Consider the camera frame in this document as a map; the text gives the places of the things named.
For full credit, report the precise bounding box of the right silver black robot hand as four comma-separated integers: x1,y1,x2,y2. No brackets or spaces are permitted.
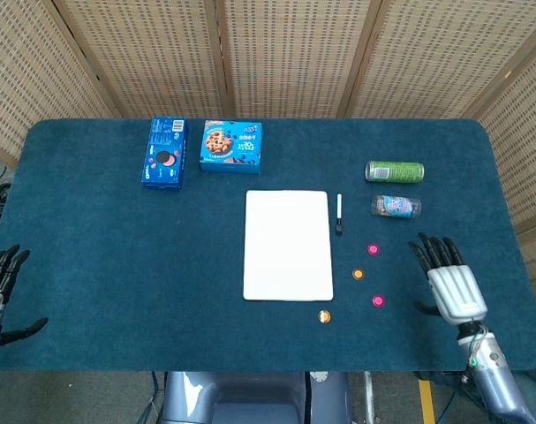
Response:
408,232,488,327

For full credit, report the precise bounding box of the clear bottle with blue label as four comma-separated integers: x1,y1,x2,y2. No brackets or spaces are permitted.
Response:
371,194,423,220

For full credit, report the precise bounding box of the blue felt table cover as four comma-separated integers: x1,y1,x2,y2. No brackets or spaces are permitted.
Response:
0,117,536,373

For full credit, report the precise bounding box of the green drink can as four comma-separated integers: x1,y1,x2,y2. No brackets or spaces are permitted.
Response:
365,160,426,184

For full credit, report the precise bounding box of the metal table leg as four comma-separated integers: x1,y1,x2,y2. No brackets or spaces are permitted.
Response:
363,371,377,424

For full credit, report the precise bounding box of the white magnetic whiteboard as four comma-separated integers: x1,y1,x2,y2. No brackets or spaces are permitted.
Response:
242,190,335,302

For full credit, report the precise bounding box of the dark blue Oreo box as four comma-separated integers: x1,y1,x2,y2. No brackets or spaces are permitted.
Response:
140,116,190,192

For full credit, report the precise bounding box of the blue-grey robot torso base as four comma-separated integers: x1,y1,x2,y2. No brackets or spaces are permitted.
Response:
161,370,352,424

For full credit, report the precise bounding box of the light blue chocolate-chip cookie box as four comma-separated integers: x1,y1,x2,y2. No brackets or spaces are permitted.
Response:
199,119,264,175

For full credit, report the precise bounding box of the woven bamboo folding screen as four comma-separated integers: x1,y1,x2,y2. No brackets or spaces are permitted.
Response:
0,0,536,328

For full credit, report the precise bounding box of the blue cable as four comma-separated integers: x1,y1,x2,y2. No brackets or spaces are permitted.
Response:
150,371,163,424

